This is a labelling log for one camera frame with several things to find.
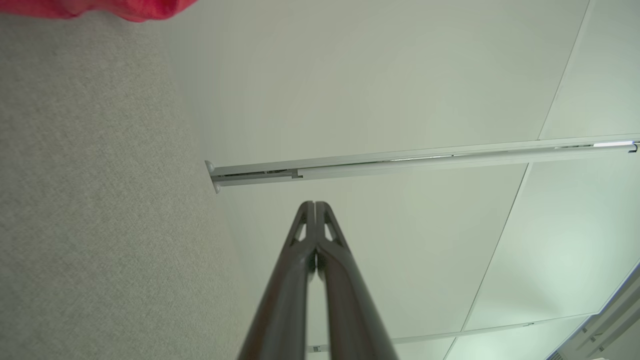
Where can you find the red white basketball jersey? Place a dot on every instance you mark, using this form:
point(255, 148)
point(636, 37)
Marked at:
point(140, 7)

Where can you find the white metal frame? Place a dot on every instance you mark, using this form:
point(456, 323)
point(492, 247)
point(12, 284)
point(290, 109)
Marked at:
point(615, 320)

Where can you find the white wall rail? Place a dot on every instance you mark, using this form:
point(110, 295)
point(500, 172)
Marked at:
point(400, 162)

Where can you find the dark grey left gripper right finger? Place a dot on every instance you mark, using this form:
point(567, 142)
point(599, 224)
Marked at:
point(350, 310)

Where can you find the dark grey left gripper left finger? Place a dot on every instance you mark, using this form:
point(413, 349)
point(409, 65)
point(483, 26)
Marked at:
point(285, 300)

